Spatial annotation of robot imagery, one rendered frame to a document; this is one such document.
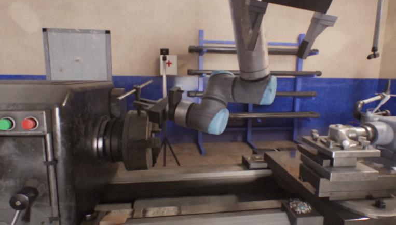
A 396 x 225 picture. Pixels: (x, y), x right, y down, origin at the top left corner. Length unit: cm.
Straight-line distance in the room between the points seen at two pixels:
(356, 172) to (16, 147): 101
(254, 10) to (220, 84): 29
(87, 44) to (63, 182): 354
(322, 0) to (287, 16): 410
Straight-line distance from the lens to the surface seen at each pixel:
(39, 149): 71
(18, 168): 76
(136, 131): 78
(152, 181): 110
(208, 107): 63
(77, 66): 418
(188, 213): 88
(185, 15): 401
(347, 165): 87
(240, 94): 63
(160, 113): 67
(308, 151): 87
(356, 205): 90
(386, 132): 130
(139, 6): 408
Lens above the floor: 137
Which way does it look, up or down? 7 degrees down
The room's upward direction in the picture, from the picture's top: 1 degrees clockwise
